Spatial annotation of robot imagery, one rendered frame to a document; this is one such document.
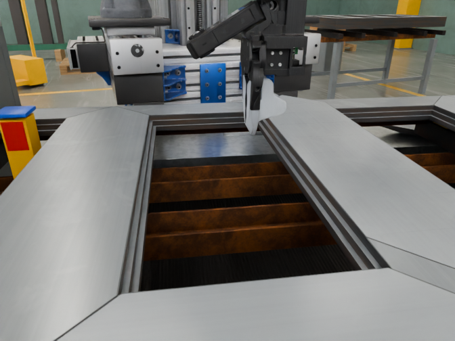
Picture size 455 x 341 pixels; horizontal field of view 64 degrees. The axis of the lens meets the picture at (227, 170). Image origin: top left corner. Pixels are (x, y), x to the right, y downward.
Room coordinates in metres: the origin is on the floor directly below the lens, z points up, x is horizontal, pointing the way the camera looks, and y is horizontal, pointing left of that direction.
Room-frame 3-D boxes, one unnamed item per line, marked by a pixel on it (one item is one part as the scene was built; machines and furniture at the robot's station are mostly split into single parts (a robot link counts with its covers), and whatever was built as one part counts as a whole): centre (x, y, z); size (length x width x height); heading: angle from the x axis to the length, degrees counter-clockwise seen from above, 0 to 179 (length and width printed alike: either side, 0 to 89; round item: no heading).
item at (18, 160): (0.71, 0.43, 0.78); 0.05 x 0.05 x 0.19; 8
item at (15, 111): (0.71, 0.43, 0.88); 0.06 x 0.06 x 0.02; 8
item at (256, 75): (0.53, -0.04, 0.99); 0.05 x 0.02 x 0.09; 8
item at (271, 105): (0.54, -0.06, 0.94); 0.06 x 0.03 x 0.09; 98
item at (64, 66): (6.31, 2.14, 0.07); 1.20 x 0.80 x 0.14; 107
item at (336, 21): (4.72, -1.72, 0.46); 1.66 x 0.84 x 0.91; 111
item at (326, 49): (6.23, -1.49, 0.29); 0.62 x 0.43 x 0.57; 37
